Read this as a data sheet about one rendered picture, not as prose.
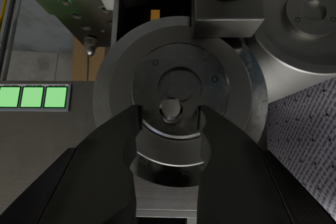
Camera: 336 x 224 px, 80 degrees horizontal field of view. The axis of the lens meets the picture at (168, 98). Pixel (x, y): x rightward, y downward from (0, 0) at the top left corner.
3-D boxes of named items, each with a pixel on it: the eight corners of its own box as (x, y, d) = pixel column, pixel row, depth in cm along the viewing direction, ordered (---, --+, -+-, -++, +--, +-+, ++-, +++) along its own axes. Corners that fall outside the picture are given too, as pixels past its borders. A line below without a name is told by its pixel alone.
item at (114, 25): (126, -107, 22) (115, 47, 19) (150, 18, 45) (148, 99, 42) (122, -107, 22) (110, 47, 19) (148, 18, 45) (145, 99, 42)
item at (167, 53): (240, 55, 15) (216, 152, 14) (233, 65, 17) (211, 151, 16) (147, 30, 16) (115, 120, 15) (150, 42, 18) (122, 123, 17)
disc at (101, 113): (259, 13, 18) (278, 187, 15) (257, 16, 19) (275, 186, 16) (97, 16, 19) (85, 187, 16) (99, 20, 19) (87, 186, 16)
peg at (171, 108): (172, 124, 12) (154, 109, 12) (172, 128, 14) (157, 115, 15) (187, 106, 12) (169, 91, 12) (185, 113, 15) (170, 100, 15)
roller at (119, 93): (246, 23, 17) (260, 166, 15) (203, 93, 42) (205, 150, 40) (111, 26, 17) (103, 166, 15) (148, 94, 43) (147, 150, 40)
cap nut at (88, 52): (95, 36, 52) (93, 53, 51) (100, 43, 55) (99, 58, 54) (81, 36, 52) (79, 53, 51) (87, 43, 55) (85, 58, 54)
